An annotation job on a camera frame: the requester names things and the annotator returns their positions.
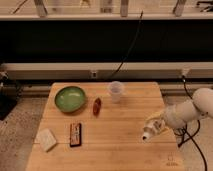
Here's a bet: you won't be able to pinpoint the clear plastic bottle white cap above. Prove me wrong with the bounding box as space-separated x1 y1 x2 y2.
142 118 165 141

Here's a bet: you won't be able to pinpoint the translucent plastic cup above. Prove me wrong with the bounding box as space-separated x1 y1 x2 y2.
108 81 124 103

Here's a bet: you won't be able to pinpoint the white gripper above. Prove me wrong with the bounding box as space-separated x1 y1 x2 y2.
146 110 174 134

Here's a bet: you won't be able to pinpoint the green bowl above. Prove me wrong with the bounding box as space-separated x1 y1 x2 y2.
54 86 86 113

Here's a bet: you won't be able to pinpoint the dark chocolate bar package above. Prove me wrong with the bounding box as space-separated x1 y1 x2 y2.
70 123 82 147

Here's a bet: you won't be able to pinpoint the black cable at right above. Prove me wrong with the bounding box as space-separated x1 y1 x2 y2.
176 75 209 171

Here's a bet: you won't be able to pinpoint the black cable on wall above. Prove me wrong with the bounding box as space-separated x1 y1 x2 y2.
103 10 145 81

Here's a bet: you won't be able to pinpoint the white sponge block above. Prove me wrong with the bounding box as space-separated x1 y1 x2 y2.
36 129 57 152

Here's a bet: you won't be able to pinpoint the black equipment at left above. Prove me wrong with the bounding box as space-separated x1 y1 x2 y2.
0 71 22 121

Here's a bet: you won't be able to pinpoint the white wall outlet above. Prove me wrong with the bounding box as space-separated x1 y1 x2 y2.
90 70 98 79

